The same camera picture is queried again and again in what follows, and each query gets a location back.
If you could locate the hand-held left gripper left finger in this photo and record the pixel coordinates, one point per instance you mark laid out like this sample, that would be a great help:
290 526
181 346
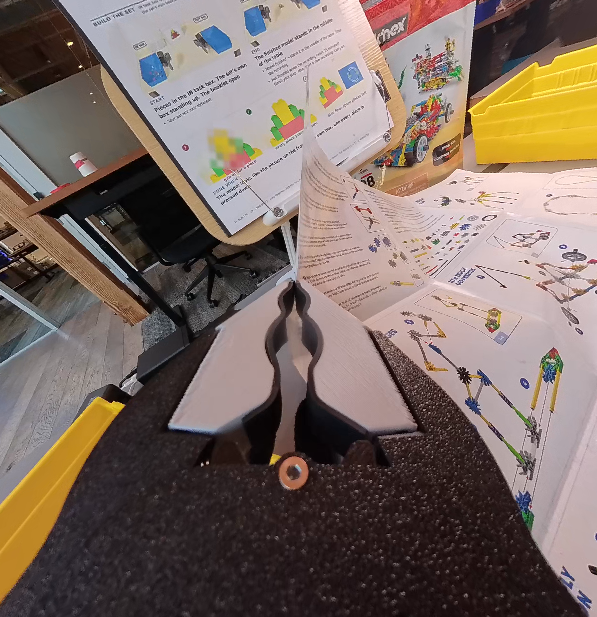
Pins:
221 381

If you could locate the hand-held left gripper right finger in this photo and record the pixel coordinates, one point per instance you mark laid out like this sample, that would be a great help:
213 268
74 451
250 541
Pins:
361 381

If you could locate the toy set package bag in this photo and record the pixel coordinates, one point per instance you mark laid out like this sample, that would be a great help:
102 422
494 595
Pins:
438 144

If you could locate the white instruction sheet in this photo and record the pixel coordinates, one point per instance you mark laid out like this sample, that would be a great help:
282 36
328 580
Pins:
471 337

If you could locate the black office chair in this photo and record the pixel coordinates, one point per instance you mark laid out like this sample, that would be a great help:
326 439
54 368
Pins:
182 246

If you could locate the printed task sheet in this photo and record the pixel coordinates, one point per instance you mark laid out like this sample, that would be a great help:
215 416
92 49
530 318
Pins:
207 120

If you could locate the wooden top background desk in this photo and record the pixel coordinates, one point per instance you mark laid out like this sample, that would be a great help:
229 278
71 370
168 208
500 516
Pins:
110 168

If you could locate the wooden post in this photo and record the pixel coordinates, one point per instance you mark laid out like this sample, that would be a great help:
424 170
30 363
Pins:
62 241

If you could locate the white cup pink band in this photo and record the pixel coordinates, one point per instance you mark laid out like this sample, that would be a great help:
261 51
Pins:
83 164

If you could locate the white stand with wooden board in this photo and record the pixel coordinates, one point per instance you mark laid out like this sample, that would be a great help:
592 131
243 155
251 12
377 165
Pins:
370 43

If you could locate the yellow parts bin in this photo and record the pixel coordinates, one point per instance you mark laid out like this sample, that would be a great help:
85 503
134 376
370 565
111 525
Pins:
33 482
544 130

